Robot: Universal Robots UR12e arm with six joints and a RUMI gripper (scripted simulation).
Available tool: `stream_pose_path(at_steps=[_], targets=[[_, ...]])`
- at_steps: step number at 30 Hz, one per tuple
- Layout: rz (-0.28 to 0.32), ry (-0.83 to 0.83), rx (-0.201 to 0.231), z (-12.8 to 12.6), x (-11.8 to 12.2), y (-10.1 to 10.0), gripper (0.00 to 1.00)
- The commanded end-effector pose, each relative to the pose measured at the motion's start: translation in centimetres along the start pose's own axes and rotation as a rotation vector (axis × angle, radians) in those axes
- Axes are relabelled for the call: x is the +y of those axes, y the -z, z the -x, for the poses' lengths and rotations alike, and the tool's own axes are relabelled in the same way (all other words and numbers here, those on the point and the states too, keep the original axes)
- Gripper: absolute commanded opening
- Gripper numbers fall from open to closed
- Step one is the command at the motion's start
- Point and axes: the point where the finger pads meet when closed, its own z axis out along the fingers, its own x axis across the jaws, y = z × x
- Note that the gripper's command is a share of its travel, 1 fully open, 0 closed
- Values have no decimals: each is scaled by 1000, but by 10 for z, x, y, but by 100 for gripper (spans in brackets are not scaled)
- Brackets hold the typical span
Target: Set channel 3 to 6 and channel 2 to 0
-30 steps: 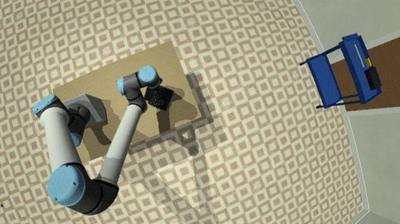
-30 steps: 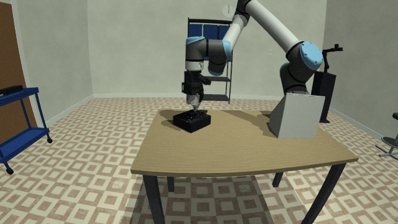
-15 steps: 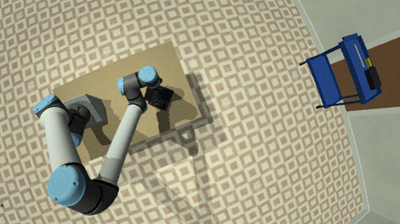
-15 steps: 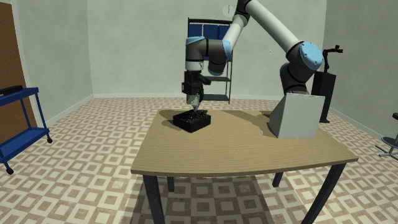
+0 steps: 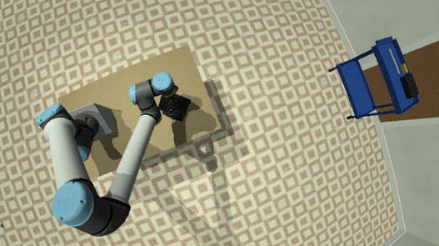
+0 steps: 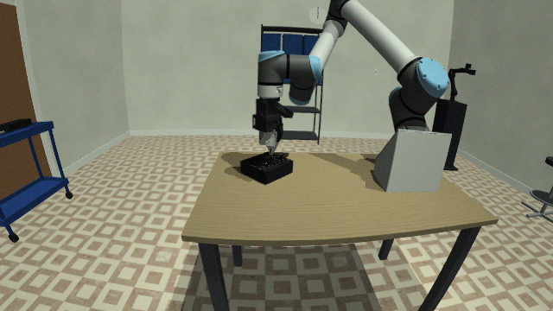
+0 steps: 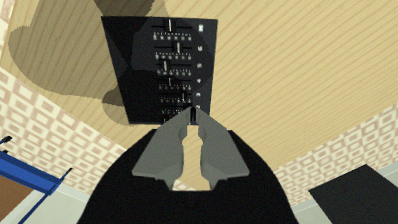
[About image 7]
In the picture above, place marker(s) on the black lighting desk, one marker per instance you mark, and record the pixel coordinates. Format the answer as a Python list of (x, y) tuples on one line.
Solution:
[(140, 45)]

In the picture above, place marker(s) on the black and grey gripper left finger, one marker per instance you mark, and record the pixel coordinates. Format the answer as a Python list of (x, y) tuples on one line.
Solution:
[(159, 154)]

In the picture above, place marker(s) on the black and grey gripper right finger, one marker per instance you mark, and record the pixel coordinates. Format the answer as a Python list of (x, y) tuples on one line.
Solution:
[(224, 155)]

